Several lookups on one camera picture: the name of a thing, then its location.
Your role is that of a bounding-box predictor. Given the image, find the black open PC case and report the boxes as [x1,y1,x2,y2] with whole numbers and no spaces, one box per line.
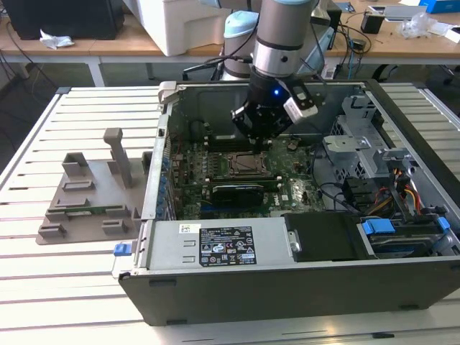
[111,78,460,326]

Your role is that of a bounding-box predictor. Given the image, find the CPU socket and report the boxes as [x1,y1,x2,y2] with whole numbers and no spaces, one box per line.
[226,151,270,178]

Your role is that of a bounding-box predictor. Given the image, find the orange yellow wire bundle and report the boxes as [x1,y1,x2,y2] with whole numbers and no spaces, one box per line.
[373,167,422,217]

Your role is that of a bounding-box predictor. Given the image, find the wooden desk with white frame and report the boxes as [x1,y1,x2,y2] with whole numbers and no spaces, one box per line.
[0,14,231,87]

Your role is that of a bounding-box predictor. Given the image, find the white small carton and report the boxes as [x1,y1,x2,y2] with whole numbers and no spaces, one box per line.
[429,21,460,42]

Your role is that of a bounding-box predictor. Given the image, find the green motherboard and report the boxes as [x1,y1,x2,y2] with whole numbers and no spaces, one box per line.
[168,136,324,220]

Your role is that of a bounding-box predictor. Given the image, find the wooden desk with clutter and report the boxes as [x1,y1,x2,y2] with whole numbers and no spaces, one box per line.
[323,0,460,68]

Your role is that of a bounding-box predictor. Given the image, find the metal drive cage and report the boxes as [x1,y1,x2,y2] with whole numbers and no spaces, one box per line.
[321,93,425,192]

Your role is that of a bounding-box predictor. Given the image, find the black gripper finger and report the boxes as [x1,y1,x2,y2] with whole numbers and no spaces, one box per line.
[231,102,260,155]
[259,114,294,155]

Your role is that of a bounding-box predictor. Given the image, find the black label sticker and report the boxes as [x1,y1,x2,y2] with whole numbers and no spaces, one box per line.
[198,225,257,267]

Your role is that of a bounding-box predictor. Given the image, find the grey power supply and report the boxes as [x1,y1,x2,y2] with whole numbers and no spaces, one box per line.
[145,217,299,271]

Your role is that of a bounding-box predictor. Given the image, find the black RAM slot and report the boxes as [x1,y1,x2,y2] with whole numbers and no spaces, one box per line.
[213,179,280,189]
[207,142,270,152]
[211,173,275,182]
[207,134,252,144]

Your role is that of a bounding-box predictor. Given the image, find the black graphics card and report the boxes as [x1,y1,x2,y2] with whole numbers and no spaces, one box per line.
[211,183,266,208]

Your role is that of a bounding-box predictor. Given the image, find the blue disk carrier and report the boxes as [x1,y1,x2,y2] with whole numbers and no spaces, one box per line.
[361,206,452,249]

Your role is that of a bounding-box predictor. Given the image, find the clear plastic bag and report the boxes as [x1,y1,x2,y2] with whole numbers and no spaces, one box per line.
[400,11,438,40]

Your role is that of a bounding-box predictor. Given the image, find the dark hard disk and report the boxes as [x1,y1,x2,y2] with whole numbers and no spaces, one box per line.
[369,233,443,258]

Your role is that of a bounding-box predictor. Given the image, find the white printer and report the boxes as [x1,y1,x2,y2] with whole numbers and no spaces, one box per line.
[124,0,231,58]

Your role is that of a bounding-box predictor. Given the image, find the blue cardboard box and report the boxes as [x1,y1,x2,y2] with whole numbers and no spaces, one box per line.
[418,0,460,15]

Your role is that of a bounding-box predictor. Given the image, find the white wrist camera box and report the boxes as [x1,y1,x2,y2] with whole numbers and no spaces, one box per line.
[282,85,319,125]

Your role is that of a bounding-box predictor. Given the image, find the black connector block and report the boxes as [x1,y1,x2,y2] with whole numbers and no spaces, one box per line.
[342,177,374,206]

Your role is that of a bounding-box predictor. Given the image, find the grey flat tray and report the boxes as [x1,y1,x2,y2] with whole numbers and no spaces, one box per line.
[383,4,429,23]

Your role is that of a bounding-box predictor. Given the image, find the crumpled white paper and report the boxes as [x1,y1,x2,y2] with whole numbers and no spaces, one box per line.
[38,29,76,51]

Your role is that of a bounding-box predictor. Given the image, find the small black box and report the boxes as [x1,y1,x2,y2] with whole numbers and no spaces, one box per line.
[360,10,386,35]

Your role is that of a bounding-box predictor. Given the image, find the black plastic shroud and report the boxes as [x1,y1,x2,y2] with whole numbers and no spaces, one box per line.
[282,211,378,263]

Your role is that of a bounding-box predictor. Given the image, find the grey parts rack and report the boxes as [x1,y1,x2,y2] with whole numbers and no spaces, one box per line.
[35,128,154,246]

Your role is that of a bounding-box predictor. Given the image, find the black round board part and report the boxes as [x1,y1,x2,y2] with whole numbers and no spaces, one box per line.
[188,119,207,143]

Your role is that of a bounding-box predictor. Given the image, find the black computer tower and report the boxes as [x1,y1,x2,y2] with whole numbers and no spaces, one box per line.
[5,0,125,41]

